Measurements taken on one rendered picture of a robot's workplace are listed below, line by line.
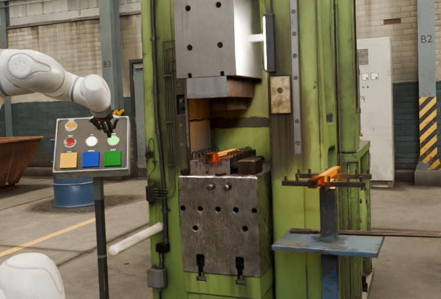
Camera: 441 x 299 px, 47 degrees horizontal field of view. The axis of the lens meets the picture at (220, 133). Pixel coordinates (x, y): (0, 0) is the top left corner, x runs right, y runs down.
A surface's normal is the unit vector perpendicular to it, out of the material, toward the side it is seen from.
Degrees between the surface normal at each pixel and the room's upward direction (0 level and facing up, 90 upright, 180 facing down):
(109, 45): 90
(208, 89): 90
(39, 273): 63
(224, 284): 90
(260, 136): 90
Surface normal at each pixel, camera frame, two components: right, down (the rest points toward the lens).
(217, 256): -0.35, 0.07
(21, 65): 0.11, -0.04
